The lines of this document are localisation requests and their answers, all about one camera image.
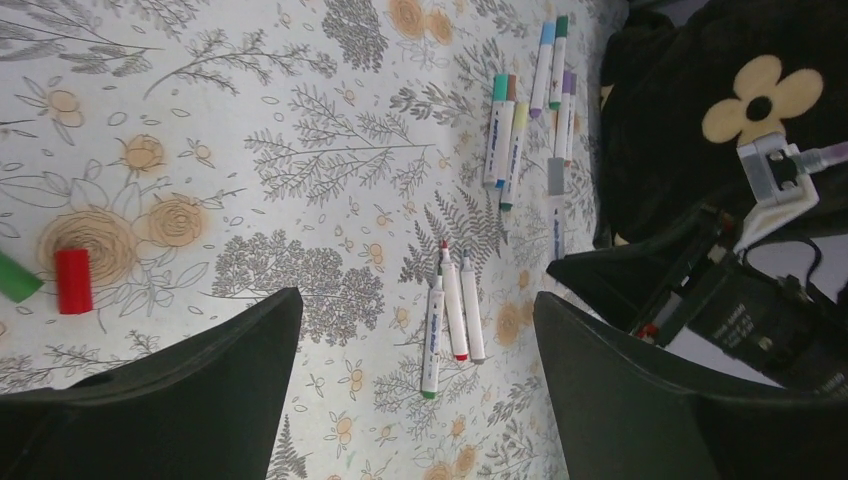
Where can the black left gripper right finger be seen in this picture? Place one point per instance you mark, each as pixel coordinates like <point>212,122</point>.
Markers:
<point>627,410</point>

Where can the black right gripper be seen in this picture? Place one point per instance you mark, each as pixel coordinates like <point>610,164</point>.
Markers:
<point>689,277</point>

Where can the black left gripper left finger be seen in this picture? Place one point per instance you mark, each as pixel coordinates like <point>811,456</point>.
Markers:
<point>207,407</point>

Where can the green cap red-end marker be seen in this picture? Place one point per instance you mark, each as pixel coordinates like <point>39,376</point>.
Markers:
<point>453,303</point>

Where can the red marker cap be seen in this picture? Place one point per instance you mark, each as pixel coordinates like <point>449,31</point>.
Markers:
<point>74,288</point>

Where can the orange cap green-end marker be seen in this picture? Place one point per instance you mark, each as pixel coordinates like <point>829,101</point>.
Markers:
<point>433,331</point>

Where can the green marker cap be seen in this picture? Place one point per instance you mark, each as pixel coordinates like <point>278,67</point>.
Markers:
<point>17,283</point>

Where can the teal cap white marker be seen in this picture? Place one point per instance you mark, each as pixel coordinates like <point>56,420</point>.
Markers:
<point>490,170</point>

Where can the black floral plush pillow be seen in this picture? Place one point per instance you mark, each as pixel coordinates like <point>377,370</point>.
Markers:
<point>678,101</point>

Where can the brown cap blue-end marker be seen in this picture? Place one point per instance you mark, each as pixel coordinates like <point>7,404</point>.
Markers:
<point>505,118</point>

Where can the dark green cap marker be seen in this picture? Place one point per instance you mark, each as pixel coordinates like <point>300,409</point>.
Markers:
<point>558,61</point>

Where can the light blue cap marker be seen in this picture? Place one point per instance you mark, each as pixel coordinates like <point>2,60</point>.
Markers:
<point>542,69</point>

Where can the floral table mat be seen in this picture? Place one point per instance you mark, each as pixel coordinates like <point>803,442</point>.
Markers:
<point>207,154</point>

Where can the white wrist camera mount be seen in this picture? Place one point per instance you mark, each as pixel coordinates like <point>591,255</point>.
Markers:
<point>779,176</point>

